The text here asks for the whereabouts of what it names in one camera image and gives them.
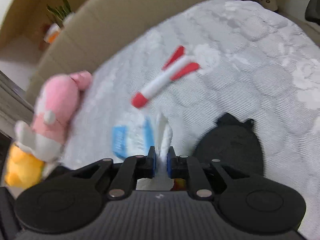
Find grey quilted bedspread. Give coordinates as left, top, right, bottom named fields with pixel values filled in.
left=60, top=0, right=320, bottom=240

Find beige headboard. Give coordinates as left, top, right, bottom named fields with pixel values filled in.
left=32, top=0, right=211, bottom=98

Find pink plush toy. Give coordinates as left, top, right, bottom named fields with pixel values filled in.
left=14, top=71, right=93, bottom=178

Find black plush toy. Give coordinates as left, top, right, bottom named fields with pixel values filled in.
left=194, top=112, right=263, bottom=174

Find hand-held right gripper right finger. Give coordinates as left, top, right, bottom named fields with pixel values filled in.
left=167, top=146, right=247, bottom=201

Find white tissue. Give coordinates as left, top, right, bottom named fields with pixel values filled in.
left=137, top=112, right=174, bottom=191

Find blue and white tissue packet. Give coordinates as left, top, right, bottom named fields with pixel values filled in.
left=111, top=116, right=155, bottom=159

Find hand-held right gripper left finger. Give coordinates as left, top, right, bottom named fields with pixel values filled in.
left=71, top=146, right=157, bottom=200

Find green potted plant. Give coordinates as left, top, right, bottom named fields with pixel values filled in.
left=45, top=0, right=74, bottom=43

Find black office chair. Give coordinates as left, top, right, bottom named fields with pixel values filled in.
left=305, top=0, right=320, bottom=25

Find yellow plush toy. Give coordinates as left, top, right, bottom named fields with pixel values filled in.
left=4, top=145, right=45, bottom=190

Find red and white toy rocket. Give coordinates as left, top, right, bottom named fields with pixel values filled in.
left=131, top=45, right=200, bottom=108

